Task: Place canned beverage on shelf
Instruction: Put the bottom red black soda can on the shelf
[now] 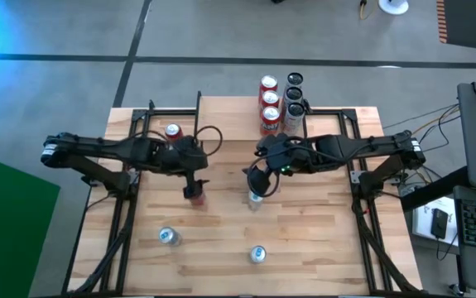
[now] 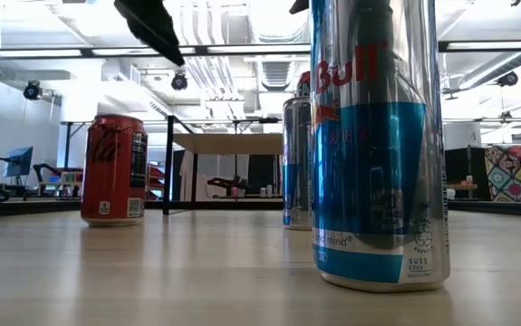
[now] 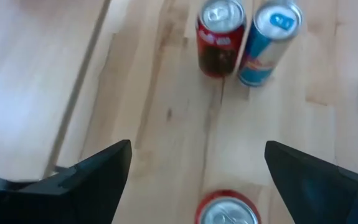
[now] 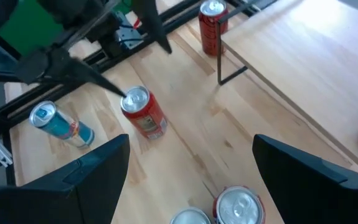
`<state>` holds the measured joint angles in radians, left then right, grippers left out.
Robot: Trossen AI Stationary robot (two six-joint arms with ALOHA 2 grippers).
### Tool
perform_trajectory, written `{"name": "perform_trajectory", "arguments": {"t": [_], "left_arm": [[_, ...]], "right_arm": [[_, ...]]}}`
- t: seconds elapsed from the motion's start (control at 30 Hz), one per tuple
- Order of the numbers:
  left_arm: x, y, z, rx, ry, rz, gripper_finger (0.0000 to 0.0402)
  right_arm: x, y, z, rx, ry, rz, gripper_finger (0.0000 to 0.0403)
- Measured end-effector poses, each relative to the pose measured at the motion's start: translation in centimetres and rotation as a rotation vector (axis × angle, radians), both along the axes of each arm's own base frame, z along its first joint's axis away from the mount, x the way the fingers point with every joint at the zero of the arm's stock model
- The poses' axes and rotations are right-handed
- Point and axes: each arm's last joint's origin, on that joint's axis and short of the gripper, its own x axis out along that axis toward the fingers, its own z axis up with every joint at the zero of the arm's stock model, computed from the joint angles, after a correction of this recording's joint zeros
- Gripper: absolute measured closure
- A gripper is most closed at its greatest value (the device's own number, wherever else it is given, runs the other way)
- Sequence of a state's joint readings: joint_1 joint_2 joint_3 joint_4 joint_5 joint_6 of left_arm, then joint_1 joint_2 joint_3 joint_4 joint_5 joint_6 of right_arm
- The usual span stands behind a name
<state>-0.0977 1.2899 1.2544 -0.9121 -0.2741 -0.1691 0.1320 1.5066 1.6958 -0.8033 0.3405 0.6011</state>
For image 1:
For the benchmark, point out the black orange-striped floor mat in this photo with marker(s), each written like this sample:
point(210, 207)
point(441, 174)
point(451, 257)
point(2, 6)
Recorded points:
point(467, 20)

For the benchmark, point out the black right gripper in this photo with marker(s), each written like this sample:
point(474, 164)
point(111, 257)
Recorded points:
point(299, 156)

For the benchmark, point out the red blue Fanta can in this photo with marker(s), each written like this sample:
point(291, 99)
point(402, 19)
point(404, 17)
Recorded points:
point(270, 98)
point(270, 124)
point(268, 82)

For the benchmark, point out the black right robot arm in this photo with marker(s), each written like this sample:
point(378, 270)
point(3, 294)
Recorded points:
point(378, 142)

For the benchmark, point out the black metal table frame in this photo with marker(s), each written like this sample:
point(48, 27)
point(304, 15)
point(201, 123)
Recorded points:
point(347, 113)

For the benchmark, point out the white can black lid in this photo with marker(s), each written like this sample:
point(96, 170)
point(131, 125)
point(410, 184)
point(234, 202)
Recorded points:
point(293, 122)
point(295, 78)
point(294, 93)

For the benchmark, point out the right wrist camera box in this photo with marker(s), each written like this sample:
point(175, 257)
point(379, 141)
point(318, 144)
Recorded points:
point(270, 142)

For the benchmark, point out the black phone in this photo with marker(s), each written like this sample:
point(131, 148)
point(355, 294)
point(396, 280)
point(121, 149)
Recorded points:
point(439, 223)

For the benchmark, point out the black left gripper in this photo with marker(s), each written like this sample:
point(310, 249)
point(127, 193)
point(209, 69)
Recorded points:
point(179, 156)

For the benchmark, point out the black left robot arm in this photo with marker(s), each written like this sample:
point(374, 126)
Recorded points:
point(97, 145)

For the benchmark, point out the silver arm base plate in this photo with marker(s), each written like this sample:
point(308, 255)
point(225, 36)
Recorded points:
point(356, 176)

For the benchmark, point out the silver blue Red Bull can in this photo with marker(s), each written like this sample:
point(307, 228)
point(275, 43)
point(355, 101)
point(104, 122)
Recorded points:
point(255, 203)
point(258, 253)
point(166, 235)

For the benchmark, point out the white round stand base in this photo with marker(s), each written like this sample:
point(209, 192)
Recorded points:
point(393, 6)

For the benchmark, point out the red Coca-Cola can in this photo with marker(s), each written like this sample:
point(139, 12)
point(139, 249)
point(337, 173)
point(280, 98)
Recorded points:
point(173, 130)
point(199, 203)

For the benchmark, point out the white paper sheet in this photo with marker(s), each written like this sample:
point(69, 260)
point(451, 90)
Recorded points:
point(421, 223)

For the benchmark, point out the wooden shelf black metal frame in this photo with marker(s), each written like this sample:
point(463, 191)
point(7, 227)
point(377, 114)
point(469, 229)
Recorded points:
point(229, 120)

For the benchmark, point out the green floor panel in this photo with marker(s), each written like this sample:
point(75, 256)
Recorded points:
point(6, 232)

